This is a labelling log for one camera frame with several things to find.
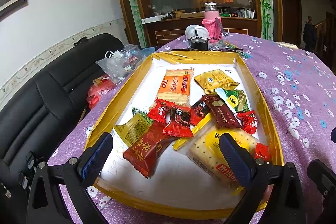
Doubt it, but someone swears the orange cracker packet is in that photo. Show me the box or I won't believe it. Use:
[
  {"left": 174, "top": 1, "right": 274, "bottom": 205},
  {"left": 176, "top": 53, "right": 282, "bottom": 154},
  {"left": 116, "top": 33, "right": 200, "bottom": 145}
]
[{"left": 149, "top": 69, "right": 194, "bottom": 110}]

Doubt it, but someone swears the red plastic bag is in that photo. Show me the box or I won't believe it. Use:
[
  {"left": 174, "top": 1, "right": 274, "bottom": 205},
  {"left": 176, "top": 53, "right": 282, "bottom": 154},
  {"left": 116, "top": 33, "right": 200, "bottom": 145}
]
[{"left": 87, "top": 75, "right": 116, "bottom": 110}]

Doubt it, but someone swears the green biscuit packet by bottle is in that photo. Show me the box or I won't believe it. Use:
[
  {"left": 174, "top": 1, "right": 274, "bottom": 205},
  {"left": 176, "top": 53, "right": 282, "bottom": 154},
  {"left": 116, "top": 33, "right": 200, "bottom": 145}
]
[{"left": 217, "top": 40, "right": 251, "bottom": 58}]

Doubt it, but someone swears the pink sleeved water bottle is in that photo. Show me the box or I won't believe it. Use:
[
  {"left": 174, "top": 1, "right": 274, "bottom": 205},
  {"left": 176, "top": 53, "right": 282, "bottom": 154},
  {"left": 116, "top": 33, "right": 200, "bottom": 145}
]
[{"left": 202, "top": 2, "right": 229, "bottom": 43}]

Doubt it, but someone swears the yellow cheese sandwich cracker bag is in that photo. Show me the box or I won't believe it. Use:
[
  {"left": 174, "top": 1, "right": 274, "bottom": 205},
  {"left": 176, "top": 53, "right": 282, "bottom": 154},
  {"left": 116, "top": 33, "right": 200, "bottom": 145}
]
[{"left": 194, "top": 69, "right": 239, "bottom": 95}]

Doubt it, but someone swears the clear plastic bag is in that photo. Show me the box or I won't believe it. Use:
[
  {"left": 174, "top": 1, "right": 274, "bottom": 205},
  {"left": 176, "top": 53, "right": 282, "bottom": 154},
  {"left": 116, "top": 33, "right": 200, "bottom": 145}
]
[{"left": 95, "top": 44, "right": 155, "bottom": 85}]

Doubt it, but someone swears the clear yellow soda cracker packet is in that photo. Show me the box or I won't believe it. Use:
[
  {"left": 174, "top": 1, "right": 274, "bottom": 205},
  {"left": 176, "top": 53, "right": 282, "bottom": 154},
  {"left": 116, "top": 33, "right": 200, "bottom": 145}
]
[{"left": 173, "top": 114, "right": 270, "bottom": 195}]

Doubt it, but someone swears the cream flat object table edge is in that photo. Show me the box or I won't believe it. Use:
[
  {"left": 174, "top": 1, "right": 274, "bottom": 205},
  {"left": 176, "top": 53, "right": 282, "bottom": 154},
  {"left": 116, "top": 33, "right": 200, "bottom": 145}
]
[{"left": 276, "top": 42, "right": 298, "bottom": 50}]

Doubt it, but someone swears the white round cup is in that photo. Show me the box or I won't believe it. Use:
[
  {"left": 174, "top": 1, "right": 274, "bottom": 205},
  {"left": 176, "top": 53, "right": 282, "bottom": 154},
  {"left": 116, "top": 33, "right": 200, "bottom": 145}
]
[{"left": 185, "top": 24, "right": 211, "bottom": 41}]

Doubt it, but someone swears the person standing in background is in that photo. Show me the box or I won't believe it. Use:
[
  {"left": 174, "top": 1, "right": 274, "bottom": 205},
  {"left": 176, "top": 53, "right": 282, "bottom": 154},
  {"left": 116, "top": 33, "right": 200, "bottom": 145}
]
[{"left": 303, "top": 15, "right": 317, "bottom": 52}]

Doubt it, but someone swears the brown wooden door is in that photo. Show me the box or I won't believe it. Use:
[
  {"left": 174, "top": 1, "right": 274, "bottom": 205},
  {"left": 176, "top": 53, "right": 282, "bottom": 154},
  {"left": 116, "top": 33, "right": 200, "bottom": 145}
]
[{"left": 282, "top": 0, "right": 302, "bottom": 47}]

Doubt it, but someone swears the red black candy packet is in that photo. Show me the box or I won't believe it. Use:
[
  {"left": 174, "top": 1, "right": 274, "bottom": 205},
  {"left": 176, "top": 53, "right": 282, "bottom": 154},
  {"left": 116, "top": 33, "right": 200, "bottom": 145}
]
[
  {"left": 147, "top": 98, "right": 175, "bottom": 124},
  {"left": 162, "top": 107, "right": 193, "bottom": 138},
  {"left": 190, "top": 96, "right": 210, "bottom": 126}
]

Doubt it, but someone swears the yellow cardboard tray box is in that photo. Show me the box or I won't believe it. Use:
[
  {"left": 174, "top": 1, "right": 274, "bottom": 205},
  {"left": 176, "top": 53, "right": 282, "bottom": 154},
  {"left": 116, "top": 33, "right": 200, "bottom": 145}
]
[{"left": 86, "top": 51, "right": 284, "bottom": 220}]

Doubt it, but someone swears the purple floral tablecloth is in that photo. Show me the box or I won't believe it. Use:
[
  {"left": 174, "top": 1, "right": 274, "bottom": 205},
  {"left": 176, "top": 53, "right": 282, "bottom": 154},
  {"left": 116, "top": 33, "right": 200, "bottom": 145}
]
[{"left": 48, "top": 34, "right": 335, "bottom": 223}]

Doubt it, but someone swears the dark red long wafer packet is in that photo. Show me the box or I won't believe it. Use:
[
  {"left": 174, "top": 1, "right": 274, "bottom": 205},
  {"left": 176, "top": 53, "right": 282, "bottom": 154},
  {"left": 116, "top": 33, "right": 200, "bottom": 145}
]
[{"left": 202, "top": 95, "right": 242, "bottom": 128}]

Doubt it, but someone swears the green white snack packet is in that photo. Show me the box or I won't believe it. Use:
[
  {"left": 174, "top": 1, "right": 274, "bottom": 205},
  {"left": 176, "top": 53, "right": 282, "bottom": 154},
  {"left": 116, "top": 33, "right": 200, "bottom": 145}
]
[{"left": 215, "top": 88, "right": 249, "bottom": 113}]

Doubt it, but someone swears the red gold-lettered snack packet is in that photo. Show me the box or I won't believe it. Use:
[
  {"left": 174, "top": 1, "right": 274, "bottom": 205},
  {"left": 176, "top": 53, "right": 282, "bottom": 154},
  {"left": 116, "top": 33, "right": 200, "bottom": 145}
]
[{"left": 123, "top": 121, "right": 175, "bottom": 178}]

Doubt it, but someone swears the small red candy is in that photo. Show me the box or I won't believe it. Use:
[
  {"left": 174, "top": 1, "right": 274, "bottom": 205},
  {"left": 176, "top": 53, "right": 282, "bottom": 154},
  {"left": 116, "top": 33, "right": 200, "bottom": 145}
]
[{"left": 236, "top": 110, "right": 258, "bottom": 135}]

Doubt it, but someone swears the yellow triangular snack packet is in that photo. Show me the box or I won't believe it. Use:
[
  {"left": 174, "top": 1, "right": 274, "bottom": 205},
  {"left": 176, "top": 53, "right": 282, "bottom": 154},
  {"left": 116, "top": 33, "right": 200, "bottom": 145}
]
[{"left": 113, "top": 107, "right": 154, "bottom": 147}]

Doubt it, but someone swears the wooden cabinet counter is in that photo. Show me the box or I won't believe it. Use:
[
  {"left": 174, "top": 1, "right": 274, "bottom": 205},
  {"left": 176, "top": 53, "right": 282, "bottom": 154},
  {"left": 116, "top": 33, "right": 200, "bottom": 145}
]
[{"left": 141, "top": 12, "right": 259, "bottom": 46}]

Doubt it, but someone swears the black leather sofa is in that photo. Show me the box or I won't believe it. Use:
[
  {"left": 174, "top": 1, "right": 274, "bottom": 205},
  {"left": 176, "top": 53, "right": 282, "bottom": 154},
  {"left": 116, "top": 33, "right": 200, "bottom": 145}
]
[{"left": 0, "top": 33, "right": 125, "bottom": 224}]

